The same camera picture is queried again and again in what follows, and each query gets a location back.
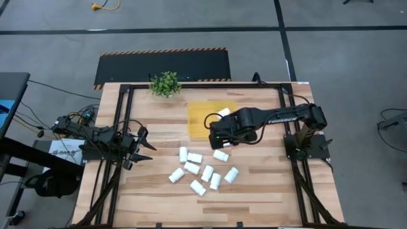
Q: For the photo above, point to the black hazard-striped floor mat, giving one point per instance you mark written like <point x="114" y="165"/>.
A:
<point x="159" y="66"/>

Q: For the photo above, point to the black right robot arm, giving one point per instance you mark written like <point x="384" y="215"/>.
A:
<point x="280" y="117"/>

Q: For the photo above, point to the blue box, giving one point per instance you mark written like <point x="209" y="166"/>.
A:
<point x="6" y="111"/>

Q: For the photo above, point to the black frame bracket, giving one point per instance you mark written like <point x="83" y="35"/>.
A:
<point x="240" y="225"/>
<point x="158" y="225"/>

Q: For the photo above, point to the yellow translucent plastic basket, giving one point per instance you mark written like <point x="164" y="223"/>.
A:
<point x="198" y="121"/>

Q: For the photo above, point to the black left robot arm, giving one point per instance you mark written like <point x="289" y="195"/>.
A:
<point x="101" y="136"/>

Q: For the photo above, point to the black caster wheel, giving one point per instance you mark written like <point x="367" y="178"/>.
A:
<point x="17" y="217"/>

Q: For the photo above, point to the black power strip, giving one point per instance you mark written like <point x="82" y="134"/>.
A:
<point x="87" y="115"/>

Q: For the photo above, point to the black bag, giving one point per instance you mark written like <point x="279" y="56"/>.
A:
<point x="52" y="186"/>

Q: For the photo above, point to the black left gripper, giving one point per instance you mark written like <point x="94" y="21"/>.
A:
<point x="128" y="144"/>

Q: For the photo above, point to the dark grey desk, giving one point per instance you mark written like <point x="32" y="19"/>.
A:
<point x="14" y="86"/>

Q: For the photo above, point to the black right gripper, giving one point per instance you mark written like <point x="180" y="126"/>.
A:
<point x="222" y="132"/>

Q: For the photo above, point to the green potted plant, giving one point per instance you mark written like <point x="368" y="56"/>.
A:
<point x="165" y="84"/>

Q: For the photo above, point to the white printed paper sheet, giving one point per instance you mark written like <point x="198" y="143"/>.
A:
<point x="65" y="149"/>

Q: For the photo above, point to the black stand foot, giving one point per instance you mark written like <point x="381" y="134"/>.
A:
<point x="357" y="1"/>

